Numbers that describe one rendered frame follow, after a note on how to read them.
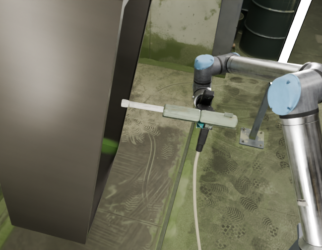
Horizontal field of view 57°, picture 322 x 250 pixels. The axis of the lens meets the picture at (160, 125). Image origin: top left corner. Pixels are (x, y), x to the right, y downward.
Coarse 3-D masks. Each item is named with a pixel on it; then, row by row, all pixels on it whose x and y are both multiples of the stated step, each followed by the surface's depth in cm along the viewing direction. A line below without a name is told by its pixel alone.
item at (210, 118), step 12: (144, 108) 123; (156, 108) 123; (168, 108) 122; (180, 108) 123; (192, 108) 124; (192, 120) 123; (204, 120) 122; (216, 120) 122; (228, 120) 121; (204, 132) 127
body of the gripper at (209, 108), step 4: (200, 96) 140; (196, 100) 140; (196, 104) 142; (200, 104) 135; (204, 104) 135; (208, 104) 135; (200, 108) 132; (204, 108) 133; (208, 108) 133; (212, 108) 134
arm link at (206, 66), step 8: (200, 56) 143; (208, 56) 142; (200, 64) 139; (208, 64) 138; (216, 64) 141; (200, 72) 141; (208, 72) 141; (216, 72) 143; (200, 80) 143; (208, 80) 144
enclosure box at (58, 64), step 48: (0, 0) 58; (48, 0) 56; (96, 0) 55; (144, 0) 114; (0, 48) 66; (48, 48) 64; (96, 48) 62; (0, 96) 77; (48, 96) 74; (96, 96) 72; (0, 144) 93; (48, 144) 89; (96, 144) 85; (48, 192) 110; (96, 192) 158
